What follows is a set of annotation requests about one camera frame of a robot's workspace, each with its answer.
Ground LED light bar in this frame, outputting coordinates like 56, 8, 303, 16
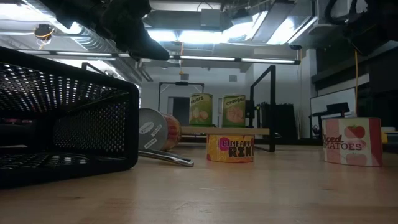
17, 49, 302, 65

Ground grey ceiling box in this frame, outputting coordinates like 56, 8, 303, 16
200, 8, 223, 29

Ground short diced tomatoes can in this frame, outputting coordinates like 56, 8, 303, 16
322, 117, 384, 167

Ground short yellow pineapple rings can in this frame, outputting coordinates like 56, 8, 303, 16
206, 134, 255, 163

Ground black panels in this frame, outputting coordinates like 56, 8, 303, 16
260, 101, 300, 140

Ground tall green pears can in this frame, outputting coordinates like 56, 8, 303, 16
189, 93, 214, 127

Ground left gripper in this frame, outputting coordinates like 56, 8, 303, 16
102, 0, 170, 61

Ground black workstation desk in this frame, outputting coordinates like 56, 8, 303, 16
309, 101, 351, 139

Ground silver peeler black handle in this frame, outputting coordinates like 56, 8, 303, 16
138, 148, 195, 167

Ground slanted ceiling light panel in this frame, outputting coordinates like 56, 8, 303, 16
267, 12, 320, 45

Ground tall red pineapple can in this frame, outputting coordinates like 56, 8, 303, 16
138, 108, 183, 152

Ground black mesh basket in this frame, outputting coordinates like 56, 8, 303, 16
0, 46, 140, 189

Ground tall green oranges can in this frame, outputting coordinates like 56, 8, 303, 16
221, 94, 246, 128

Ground bright ceiling light panel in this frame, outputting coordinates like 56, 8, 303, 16
146, 28, 233, 44
0, 2, 83, 35

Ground whiteboard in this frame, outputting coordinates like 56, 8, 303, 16
310, 87, 357, 138

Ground black round hanging reel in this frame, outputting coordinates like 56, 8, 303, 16
33, 24, 56, 50

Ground silver ceiling duct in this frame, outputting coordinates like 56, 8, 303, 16
18, 0, 153, 83

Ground wooden shelf black metal legs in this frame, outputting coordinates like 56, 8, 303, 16
81, 62, 277, 153

